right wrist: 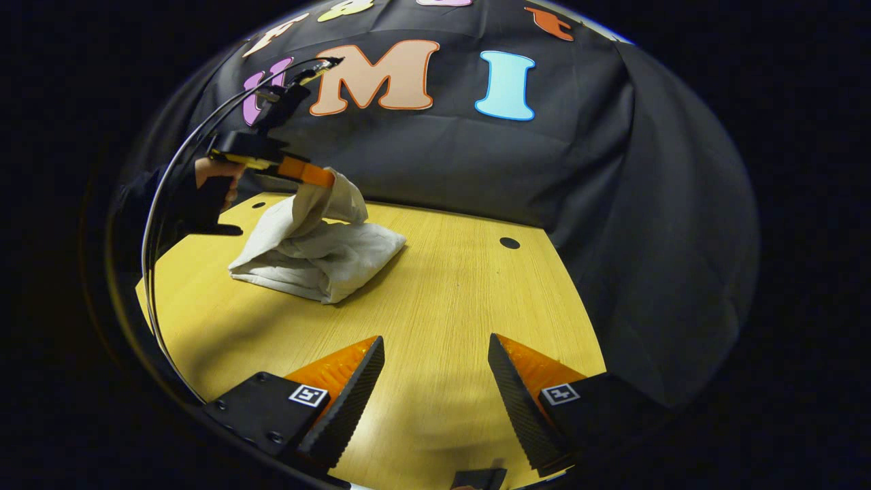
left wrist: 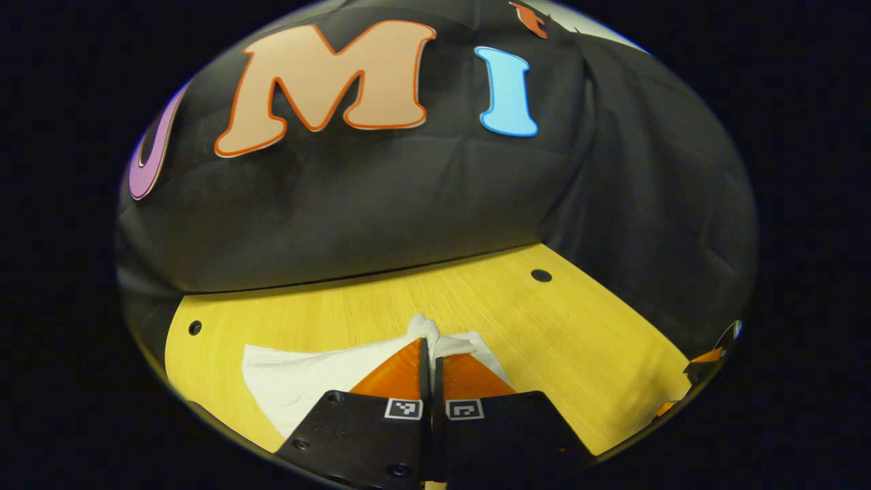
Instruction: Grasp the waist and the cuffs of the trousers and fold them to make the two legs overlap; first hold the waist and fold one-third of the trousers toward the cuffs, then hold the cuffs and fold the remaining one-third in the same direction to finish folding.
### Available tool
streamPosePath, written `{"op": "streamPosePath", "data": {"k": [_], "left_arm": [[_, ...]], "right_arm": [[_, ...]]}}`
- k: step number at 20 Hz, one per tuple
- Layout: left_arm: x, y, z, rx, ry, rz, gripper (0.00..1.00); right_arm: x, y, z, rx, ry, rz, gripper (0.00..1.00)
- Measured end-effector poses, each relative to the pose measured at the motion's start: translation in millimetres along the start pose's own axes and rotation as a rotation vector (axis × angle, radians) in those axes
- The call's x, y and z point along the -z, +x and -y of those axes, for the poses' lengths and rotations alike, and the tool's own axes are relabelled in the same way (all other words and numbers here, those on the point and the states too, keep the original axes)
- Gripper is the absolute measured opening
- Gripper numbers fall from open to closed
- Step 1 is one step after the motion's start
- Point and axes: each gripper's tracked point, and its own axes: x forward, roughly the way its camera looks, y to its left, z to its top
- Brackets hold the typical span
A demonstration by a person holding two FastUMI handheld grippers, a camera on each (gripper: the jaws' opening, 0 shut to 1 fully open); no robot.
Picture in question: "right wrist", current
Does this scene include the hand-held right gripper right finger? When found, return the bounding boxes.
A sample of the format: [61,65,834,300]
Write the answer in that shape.
[487,333,674,477]

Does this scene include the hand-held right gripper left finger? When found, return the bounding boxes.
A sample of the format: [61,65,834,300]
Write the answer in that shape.
[203,336,386,472]

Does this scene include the white jeans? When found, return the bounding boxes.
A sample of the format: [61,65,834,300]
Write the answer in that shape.
[228,167,408,305]

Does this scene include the black backdrop cloth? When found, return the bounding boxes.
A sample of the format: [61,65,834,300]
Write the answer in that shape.
[109,0,759,409]

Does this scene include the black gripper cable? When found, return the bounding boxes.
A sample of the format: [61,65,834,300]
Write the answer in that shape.
[153,68,307,287]
[139,57,344,404]

